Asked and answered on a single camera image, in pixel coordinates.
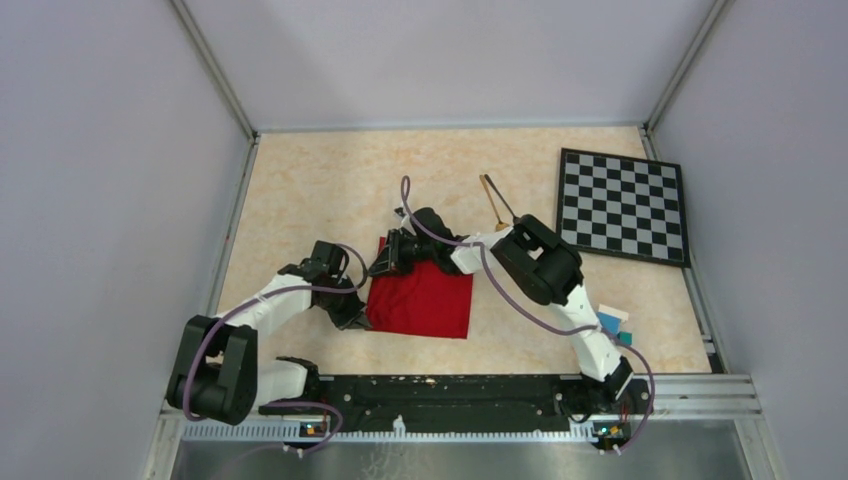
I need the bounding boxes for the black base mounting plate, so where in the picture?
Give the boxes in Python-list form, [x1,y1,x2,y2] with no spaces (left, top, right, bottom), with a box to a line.
[258,374,648,433]

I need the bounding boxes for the dark metal fork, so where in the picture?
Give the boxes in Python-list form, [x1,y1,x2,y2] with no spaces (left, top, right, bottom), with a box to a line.
[483,173,519,223]

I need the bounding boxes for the blue block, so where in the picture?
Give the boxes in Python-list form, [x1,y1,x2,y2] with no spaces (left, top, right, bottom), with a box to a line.
[597,312,622,336]

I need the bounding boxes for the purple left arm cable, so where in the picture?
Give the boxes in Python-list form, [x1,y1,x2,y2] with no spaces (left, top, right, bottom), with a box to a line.
[180,242,370,458]

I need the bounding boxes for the gold spoon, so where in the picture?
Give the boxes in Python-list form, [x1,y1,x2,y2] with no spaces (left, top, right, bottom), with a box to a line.
[479,175,509,232]

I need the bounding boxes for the aluminium frame rail front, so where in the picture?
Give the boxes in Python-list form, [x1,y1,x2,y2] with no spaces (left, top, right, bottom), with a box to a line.
[164,374,762,447]

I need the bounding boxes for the teal block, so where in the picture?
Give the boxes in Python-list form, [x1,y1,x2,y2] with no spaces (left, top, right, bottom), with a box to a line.
[617,331,633,346]

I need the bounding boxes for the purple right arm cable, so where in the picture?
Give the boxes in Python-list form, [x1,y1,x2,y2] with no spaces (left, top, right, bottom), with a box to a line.
[399,175,657,455]

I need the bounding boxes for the black and white chessboard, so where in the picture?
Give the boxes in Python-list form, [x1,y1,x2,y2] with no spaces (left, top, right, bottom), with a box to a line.
[555,148,691,268]

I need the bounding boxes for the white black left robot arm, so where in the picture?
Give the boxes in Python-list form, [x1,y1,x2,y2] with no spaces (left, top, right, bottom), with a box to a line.
[165,241,370,425]

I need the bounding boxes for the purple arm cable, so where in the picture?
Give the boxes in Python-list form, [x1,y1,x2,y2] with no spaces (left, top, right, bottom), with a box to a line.
[399,175,657,455]
[180,242,370,458]

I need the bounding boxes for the red cloth napkin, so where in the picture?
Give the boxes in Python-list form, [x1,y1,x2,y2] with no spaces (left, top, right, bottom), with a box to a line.
[366,261,473,339]

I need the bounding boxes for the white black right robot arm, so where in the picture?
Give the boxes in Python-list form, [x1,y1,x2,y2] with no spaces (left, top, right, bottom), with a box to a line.
[369,207,633,412]

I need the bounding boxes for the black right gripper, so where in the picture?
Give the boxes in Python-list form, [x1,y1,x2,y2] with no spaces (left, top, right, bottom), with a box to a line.
[368,228,437,277]

